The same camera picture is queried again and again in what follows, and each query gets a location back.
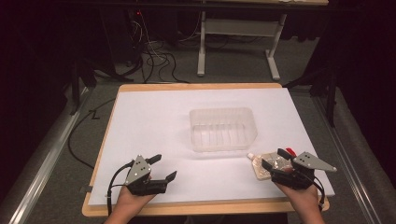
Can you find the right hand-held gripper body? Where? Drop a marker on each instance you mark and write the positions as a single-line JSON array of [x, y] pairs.
[[308, 161]]

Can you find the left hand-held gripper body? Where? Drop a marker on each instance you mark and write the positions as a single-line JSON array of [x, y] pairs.
[[138, 169]]

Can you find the red packet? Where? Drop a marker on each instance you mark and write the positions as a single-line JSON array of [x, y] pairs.
[[291, 151]]

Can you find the clear pouch with white cap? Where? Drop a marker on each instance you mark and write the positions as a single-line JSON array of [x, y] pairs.
[[260, 166]]

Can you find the clear plastic container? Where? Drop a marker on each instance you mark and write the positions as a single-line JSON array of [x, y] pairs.
[[222, 129]]

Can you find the person's left hand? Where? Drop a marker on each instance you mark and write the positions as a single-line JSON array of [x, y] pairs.
[[129, 202]]

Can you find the person's right hand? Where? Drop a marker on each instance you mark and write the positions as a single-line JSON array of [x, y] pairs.
[[305, 199]]

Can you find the white board sheet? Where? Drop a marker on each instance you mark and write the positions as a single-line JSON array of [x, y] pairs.
[[162, 124]]

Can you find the black stand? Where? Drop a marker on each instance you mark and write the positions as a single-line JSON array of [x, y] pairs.
[[79, 81], [330, 93]]

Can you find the metal rail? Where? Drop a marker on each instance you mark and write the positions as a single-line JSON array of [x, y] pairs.
[[348, 161], [40, 161]]

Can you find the white desk frame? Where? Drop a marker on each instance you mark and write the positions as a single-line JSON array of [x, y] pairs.
[[236, 28]]

